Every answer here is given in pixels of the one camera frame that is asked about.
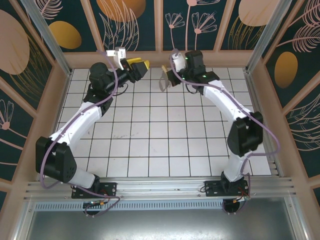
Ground aluminium side rail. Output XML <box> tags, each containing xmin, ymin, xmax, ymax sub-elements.
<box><xmin>243</xmin><ymin>69</ymin><xmax>284</xmax><ymax>179</ymax></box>

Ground slotted grey cable tray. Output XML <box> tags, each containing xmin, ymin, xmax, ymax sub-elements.
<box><xmin>32</xmin><ymin>201</ymin><xmax>288</xmax><ymax>211</ymax></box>

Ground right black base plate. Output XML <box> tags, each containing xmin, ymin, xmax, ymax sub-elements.
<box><xmin>204</xmin><ymin>178</ymin><xmax>251</xmax><ymax>201</ymax></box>

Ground aluminium corner post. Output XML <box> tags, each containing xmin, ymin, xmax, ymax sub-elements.
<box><xmin>245</xmin><ymin>0</ymin><xmax>299</xmax><ymax>74</ymax></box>
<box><xmin>19</xmin><ymin>0</ymin><xmax>74</xmax><ymax>76</ymax></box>

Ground right base power wires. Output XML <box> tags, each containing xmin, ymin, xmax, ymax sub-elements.
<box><xmin>233</xmin><ymin>184</ymin><xmax>252</xmax><ymax>204</ymax></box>

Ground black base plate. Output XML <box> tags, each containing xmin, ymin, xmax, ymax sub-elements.
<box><xmin>204</xmin><ymin>178</ymin><xmax>251</xmax><ymax>201</ymax></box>
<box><xmin>71</xmin><ymin>181</ymin><xmax>118</xmax><ymax>200</ymax></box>

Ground grey metal sheet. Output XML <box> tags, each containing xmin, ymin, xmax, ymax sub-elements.
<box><xmin>22</xmin><ymin>197</ymin><xmax>309</xmax><ymax>240</ymax></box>

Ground right aluminium corner post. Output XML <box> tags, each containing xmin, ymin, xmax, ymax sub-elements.
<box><xmin>245</xmin><ymin>0</ymin><xmax>299</xmax><ymax>74</ymax></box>

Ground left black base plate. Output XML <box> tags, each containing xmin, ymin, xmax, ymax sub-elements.
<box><xmin>71</xmin><ymin>181</ymin><xmax>118</xmax><ymax>200</ymax></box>

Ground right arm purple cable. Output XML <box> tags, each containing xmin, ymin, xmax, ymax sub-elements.
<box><xmin>169</xmin><ymin>49</ymin><xmax>280</xmax><ymax>216</ymax></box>

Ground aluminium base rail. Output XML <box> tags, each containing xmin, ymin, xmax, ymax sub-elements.
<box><xmin>23</xmin><ymin>176</ymin><xmax>296</xmax><ymax>201</ymax></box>

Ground left aluminium corner post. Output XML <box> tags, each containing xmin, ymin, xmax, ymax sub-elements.
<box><xmin>19</xmin><ymin>0</ymin><xmax>74</xmax><ymax>76</ymax></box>

